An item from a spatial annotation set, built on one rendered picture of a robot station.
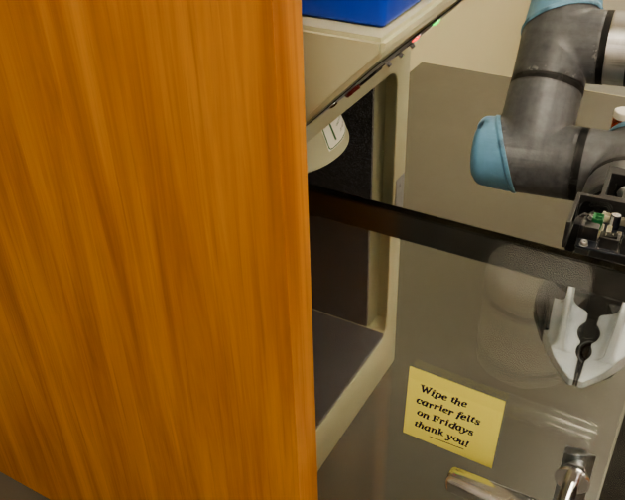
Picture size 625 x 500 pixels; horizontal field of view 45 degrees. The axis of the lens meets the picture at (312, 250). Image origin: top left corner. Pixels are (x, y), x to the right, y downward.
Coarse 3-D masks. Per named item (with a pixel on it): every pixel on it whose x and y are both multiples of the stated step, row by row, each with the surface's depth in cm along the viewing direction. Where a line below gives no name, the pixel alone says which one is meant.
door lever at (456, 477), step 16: (448, 480) 56; (464, 480) 55; (480, 480) 55; (560, 480) 57; (576, 480) 55; (464, 496) 56; (480, 496) 55; (496, 496) 54; (512, 496) 54; (528, 496) 54; (560, 496) 54
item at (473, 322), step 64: (320, 192) 54; (320, 256) 57; (384, 256) 54; (448, 256) 51; (512, 256) 49; (576, 256) 47; (320, 320) 61; (384, 320) 57; (448, 320) 54; (512, 320) 51; (576, 320) 49; (320, 384) 65; (384, 384) 61; (512, 384) 54; (576, 384) 52; (320, 448) 70; (384, 448) 65; (512, 448) 58; (576, 448) 55
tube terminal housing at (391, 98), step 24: (408, 48) 79; (384, 72) 75; (408, 72) 81; (360, 96) 72; (384, 96) 84; (408, 96) 82; (384, 120) 85; (384, 144) 87; (384, 168) 89; (384, 192) 91
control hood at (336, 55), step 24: (432, 0) 51; (456, 0) 55; (312, 24) 47; (336, 24) 47; (360, 24) 47; (408, 24) 48; (312, 48) 47; (336, 48) 47; (360, 48) 46; (384, 48) 45; (312, 72) 48; (336, 72) 48; (360, 72) 47; (312, 96) 49; (336, 96) 49
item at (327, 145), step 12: (336, 120) 74; (324, 132) 72; (336, 132) 74; (348, 132) 78; (312, 144) 71; (324, 144) 72; (336, 144) 74; (312, 156) 71; (324, 156) 72; (336, 156) 73; (312, 168) 71
